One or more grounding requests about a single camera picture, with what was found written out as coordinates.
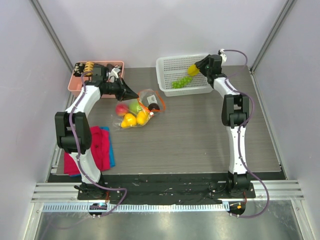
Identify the pink divided tray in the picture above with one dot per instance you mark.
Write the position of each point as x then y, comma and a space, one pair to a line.
75, 83

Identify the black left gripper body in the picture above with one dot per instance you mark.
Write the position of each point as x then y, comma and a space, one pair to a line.
115, 88

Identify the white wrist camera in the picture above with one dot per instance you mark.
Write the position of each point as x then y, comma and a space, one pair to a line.
223, 55
114, 74

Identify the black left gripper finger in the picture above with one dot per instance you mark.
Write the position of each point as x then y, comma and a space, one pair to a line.
126, 97
127, 92

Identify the red folded cloth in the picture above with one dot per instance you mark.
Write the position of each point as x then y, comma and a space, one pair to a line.
99, 149

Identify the clear zip top bag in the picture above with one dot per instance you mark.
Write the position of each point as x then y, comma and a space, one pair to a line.
146, 97

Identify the yellow lemon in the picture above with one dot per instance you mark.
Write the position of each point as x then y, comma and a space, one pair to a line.
142, 117

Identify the green apple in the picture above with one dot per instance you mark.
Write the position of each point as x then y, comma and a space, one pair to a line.
135, 107

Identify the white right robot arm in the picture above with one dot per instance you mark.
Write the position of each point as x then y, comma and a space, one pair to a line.
234, 116

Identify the dark brown plum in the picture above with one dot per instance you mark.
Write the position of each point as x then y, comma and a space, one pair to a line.
153, 107

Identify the yellow spiral pastry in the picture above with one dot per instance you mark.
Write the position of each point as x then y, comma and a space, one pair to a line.
88, 68

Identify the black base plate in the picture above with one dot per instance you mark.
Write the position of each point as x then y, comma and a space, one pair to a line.
165, 189

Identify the dark chocolate cake piece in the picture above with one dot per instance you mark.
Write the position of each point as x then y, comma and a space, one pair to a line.
110, 66

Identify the white perforated basket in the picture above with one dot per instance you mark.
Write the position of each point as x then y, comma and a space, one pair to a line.
171, 69

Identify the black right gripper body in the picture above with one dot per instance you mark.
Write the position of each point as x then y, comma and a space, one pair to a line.
201, 66

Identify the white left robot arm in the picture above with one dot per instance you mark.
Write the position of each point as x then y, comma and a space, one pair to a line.
73, 131

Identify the yellow pear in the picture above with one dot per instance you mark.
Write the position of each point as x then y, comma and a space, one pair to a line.
129, 120

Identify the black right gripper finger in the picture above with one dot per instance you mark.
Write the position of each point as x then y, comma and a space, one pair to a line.
202, 63
204, 71

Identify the yellow-green round fruit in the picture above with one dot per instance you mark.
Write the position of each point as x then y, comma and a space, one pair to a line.
193, 70

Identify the dark sushi roll left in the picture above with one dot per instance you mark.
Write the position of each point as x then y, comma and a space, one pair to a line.
78, 69

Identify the blue folded cloth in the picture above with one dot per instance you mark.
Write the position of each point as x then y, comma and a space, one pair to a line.
111, 152

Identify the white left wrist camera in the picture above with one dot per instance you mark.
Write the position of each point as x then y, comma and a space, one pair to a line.
114, 74

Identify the green grape bunch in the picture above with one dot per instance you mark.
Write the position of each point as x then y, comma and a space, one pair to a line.
182, 82

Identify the red apple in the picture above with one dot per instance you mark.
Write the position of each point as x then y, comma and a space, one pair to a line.
121, 109

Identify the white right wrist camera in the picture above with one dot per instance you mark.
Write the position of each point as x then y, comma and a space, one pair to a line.
223, 55

